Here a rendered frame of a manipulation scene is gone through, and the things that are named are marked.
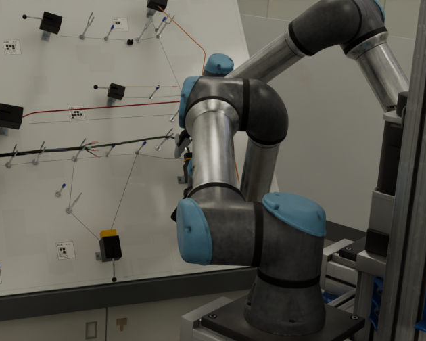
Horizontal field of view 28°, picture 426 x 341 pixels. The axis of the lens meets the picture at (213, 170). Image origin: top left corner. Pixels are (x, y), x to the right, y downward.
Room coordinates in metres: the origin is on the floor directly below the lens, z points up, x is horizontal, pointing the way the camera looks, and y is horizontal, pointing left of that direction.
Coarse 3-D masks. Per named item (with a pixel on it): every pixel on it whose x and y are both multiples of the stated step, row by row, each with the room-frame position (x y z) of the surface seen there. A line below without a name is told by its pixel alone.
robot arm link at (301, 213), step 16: (256, 208) 1.42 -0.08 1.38; (272, 208) 1.40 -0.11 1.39; (288, 208) 1.40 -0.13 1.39; (304, 208) 1.41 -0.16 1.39; (320, 208) 1.43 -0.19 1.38; (256, 224) 1.39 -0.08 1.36; (272, 224) 1.40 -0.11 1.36; (288, 224) 1.39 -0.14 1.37; (304, 224) 1.39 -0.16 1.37; (320, 224) 1.41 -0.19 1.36; (256, 240) 1.38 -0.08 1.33; (272, 240) 1.38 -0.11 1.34; (288, 240) 1.39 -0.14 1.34; (304, 240) 1.39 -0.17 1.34; (320, 240) 1.41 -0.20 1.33; (256, 256) 1.39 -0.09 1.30; (272, 256) 1.39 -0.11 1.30; (288, 256) 1.39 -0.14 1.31; (304, 256) 1.39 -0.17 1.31; (320, 256) 1.41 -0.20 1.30; (272, 272) 1.40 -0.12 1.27; (288, 272) 1.39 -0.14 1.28; (304, 272) 1.39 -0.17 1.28; (320, 272) 1.42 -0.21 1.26
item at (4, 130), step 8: (0, 104) 2.27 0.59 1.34; (8, 104) 2.28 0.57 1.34; (0, 112) 2.25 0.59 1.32; (8, 112) 2.27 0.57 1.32; (16, 112) 2.27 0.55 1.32; (0, 120) 2.25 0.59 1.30; (8, 120) 2.25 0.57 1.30; (16, 120) 2.26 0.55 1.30; (0, 128) 2.34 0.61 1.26; (8, 128) 2.32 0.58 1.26; (16, 128) 2.28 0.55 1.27
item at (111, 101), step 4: (112, 84) 2.48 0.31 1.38; (116, 84) 2.48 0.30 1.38; (96, 88) 2.47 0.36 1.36; (100, 88) 2.48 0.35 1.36; (104, 88) 2.47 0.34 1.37; (108, 88) 2.47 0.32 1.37; (112, 88) 2.47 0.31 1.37; (116, 88) 2.48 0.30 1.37; (120, 88) 2.48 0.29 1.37; (124, 88) 2.48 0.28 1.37; (108, 92) 2.47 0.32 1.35; (112, 92) 2.46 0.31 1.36; (116, 92) 2.47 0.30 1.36; (120, 92) 2.47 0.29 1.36; (108, 96) 2.48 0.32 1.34; (112, 96) 2.48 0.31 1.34; (116, 96) 2.47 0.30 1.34; (120, 96) 2.47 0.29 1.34; (108, 100) 2.51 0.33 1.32; (112, 100) 2.51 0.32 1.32; (108, 104) 2.51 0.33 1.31; (112, 104) 2.51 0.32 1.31
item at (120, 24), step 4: (112, 20) 2.69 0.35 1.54; (116, 20) 2.69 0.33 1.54; (120, 20) 2.70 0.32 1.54; (124, 20) 2.71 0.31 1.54; (116, 24) 2.69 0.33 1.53; (120, 24) 2.69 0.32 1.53; (124, 24) 2.70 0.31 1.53; (116, 28) 2.68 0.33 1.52; (120, 28) 2.68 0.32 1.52; (124, 28) 2.69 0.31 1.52; (128, 28) 2.69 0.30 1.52
